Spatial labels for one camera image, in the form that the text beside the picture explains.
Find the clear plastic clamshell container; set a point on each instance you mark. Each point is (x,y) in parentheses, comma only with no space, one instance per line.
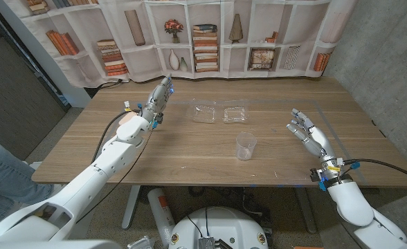
(203,114)

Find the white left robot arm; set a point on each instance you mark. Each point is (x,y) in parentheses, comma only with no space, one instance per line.
(82,193)

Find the clear plastic measuring cup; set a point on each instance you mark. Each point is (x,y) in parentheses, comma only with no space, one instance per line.
(245,145)

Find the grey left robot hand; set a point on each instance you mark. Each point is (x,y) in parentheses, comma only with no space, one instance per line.
(158,98)

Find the silver metal bracket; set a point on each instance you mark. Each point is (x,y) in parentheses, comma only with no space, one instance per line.
(141,243)

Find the white roll with orange label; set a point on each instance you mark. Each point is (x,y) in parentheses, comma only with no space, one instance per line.
(160,214)

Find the peach jewelry box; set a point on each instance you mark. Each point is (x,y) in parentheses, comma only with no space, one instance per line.
(126,118)

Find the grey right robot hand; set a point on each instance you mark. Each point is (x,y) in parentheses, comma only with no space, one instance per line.
(319,145)

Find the printed bookshelf backdrop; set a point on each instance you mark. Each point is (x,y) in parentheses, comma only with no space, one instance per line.
(137,62)

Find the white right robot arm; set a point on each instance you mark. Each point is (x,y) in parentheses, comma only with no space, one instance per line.
(352,204)

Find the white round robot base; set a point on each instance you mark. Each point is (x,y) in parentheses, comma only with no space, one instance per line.
(224,224)

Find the person's leg in jeans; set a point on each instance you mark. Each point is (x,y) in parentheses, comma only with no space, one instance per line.
(6,180)

